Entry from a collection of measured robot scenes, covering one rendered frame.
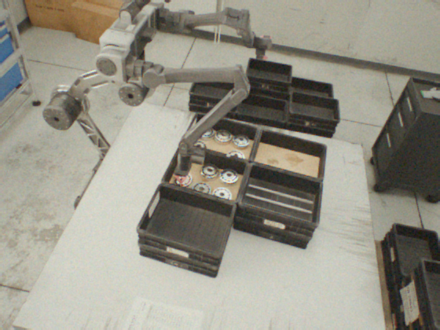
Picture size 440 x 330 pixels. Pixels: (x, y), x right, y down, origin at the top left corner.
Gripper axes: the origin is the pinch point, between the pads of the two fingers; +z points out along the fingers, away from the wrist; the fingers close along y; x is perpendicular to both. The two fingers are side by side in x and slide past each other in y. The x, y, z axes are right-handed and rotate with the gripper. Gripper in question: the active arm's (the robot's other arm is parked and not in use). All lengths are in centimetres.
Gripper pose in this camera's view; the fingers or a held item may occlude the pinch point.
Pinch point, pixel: (182, 178)
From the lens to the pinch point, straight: 195.4
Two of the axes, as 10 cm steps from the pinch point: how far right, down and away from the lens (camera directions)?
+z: -1.1, 6.7, 7.3
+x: -9.6, -2.7, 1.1
